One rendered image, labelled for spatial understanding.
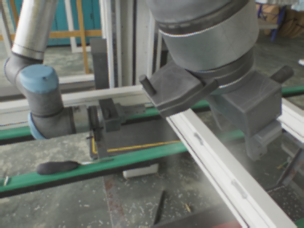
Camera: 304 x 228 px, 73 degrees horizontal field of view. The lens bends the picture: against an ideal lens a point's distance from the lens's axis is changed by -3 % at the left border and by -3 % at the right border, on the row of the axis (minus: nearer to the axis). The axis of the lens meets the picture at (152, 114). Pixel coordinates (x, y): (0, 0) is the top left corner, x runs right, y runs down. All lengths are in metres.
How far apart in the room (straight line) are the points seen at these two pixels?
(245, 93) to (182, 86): 0.07
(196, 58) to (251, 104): 0.07
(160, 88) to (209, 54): 0.07
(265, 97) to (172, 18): 0.12
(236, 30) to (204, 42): 0.03
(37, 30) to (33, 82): 0.17
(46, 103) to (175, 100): 0.47
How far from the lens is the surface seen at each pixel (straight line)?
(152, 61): 1.46
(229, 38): 0.20
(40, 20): 0.71
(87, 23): 4.37
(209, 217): 0.90
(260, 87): 0.24
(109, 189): 0.64
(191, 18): 0.18
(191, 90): 0.21
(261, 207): 0.54
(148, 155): 0.66
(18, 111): 0.85
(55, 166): 0.63
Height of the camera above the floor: 1.34
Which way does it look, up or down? 35 degrees down
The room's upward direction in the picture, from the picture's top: 4 degrees clockwise
